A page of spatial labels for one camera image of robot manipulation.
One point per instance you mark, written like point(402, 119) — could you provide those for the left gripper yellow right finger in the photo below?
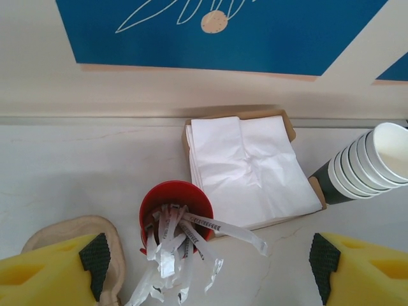
point(366, 277)

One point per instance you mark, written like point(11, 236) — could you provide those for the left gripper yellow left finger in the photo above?
point(41, 277)

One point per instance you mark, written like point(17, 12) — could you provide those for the stack of pulp cup carriers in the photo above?
point(63, 229)

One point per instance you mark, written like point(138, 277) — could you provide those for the dark sleeved paper cup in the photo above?
point(325, 185)

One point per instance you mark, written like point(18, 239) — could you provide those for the white paper cup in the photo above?
point(352, 161)
point(360, 156)
point(344, 165)
point(368, 150)
point(392, 150)

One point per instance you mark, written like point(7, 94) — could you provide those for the paper-wrapped stirrer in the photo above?
point(188, 271)
point(167, 261)
point(229, 229)
point(152, 252)
point(208, 255)

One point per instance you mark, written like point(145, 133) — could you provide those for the stack of white napkins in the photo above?
point(255, 172)

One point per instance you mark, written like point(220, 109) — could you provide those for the red cup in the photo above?
point(178, 194)

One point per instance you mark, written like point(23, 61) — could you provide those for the brown cardboard napkin box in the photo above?
point(288, 126)

